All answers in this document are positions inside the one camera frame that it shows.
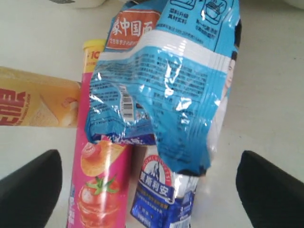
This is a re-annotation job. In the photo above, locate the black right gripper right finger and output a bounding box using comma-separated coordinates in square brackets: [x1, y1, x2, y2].
[236, 151, 304, 228]

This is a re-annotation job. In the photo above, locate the blue white milk carton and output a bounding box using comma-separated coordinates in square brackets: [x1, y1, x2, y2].
[131, 146, 199, 228]

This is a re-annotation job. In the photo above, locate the blue instant noodle packet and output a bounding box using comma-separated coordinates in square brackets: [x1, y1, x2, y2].
[85, 0, 241, 176]

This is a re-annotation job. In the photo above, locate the pink Lays chips can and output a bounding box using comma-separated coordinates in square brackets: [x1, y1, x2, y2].
[66, 39, 132, 228]

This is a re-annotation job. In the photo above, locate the yellow Lays chips can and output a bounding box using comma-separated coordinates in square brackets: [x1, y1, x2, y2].
[0, 66, 81, 128]

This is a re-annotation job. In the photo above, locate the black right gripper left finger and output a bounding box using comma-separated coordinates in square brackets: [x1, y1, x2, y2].
[0, 150, 63, 228]

